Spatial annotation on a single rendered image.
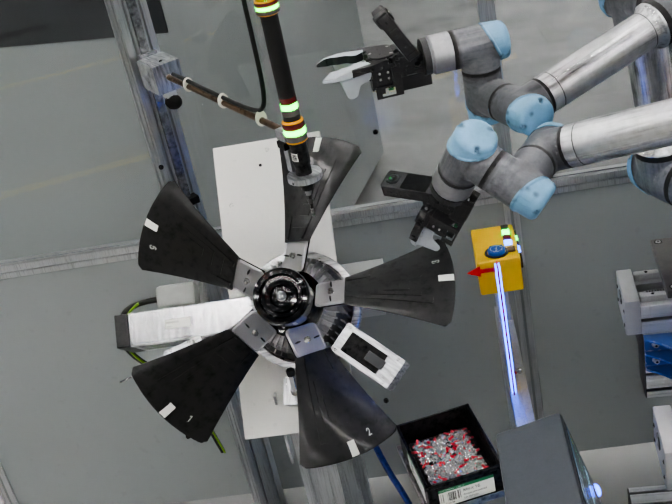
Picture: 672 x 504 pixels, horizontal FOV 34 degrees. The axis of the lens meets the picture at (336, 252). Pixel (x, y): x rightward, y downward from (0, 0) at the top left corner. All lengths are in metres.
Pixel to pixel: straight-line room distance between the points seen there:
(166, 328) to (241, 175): 0.41
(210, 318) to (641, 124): 1.07
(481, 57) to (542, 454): 0.78
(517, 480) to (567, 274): 1.52
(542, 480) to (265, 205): 1.15
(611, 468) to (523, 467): 1.85
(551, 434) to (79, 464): 2.15
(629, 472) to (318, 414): 1.51
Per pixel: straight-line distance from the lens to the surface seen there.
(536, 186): 1.81
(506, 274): 2.52
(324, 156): 2.30
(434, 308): 2.19
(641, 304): 2.47
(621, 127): 1.84
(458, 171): 1.83
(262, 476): 3.33
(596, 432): 3.47
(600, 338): 3.26
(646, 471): 3.51
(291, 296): 2.22
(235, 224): 2.56
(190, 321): 2.43
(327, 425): 2.22
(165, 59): 2.61
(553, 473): 1.65
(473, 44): 2.08
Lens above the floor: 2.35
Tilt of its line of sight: 29 degrees down
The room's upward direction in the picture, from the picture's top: 12 degrees counter-clockwise
